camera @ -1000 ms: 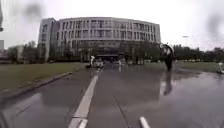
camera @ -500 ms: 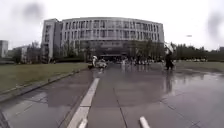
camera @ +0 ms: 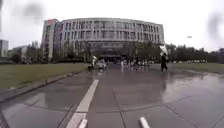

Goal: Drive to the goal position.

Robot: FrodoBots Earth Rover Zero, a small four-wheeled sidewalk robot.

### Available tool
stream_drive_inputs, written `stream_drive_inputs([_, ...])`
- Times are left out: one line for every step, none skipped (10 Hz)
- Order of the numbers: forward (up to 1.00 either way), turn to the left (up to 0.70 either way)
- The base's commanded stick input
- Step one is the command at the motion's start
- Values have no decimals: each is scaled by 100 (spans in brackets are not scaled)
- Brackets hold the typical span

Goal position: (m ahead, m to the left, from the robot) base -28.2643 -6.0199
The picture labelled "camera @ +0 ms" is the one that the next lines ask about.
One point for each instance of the white scooter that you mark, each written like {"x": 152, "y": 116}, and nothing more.
{"x": 101, "y": 65}

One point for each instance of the person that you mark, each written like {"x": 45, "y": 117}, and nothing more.
{"x": 94, "y": 61}
{"x": 163, "y": 63}

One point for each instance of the row of parked scooters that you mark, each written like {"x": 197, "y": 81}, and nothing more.
{"x": 136, "y": 62}

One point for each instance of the large white banded building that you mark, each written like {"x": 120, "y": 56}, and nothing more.
{"x": 110, "y": 33}

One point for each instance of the wet grey paved plaza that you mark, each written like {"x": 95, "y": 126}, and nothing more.
{"x": 140, "y": 96}

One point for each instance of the row of trees by building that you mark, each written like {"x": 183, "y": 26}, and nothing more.
{"x": 71, "y": 51}

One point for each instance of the robot's own part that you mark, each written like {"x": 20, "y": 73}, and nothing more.
{"x": 144, "y": 122}
{"x": 82, "y": 124}

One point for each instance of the grass lawn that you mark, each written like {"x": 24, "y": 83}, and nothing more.
{"x": 33, "y": 71}
{"x": 200, "y": 67}

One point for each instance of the grey stone kerb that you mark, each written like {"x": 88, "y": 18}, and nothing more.
{"x": 30, "y": 86}

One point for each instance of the small pale building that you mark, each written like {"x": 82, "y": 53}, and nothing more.
{"x": 3, "y": 48}

